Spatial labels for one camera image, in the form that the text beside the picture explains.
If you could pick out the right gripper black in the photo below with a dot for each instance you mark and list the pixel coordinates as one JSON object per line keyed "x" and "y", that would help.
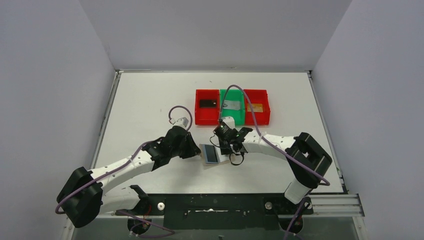
{"x": 226, "y": 151}

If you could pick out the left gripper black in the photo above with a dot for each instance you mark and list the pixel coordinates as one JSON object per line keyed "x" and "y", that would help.
{"x": 191, "y": 147}

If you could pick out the beige card holder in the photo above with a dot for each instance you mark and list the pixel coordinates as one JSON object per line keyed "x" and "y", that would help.
{"x": 211, "y": 155}

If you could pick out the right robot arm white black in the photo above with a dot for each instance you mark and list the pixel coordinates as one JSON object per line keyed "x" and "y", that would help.
{"x": 307, "y": 160}

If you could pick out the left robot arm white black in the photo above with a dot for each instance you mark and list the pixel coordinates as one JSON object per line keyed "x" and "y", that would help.
{"x": 85, "y": 194}

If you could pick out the silver card in bin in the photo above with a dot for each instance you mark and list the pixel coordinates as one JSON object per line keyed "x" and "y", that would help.
{"x": 231, "y": 105}

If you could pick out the black card in bin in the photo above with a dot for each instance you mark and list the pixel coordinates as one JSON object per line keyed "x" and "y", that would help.
{"x": 208, "y": 103}

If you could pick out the gold card in bin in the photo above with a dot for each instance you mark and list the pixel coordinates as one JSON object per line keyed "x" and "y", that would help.
{"x": 256, "y": 107}

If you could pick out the green bin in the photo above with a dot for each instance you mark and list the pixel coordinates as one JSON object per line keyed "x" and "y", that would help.
{"x": 234, "y": 94}

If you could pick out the left red bin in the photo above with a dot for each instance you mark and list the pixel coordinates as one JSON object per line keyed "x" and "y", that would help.
{"x": 206, "y": 117}

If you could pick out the red bin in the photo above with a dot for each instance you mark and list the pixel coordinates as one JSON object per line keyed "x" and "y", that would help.
{"x": 258, "y": 96}
{"x": 206, "y": 117}

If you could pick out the right red bin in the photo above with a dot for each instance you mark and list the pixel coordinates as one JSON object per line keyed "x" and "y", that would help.
{"x": 258, "y": 96}

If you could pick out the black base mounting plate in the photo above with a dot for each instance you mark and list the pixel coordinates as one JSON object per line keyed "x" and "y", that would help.
{"x": 210, "y": 211}

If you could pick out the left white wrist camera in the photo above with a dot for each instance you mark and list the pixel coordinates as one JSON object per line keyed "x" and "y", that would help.
{"x": 182, "y": 122}

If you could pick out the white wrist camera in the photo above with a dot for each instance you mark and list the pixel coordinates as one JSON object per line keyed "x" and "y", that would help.
{"x": 182, "y": 122}
{"x": 229, "y": 120}

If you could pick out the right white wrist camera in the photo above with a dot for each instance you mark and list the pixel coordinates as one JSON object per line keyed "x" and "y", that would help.
{"x": 229, "y": 120}

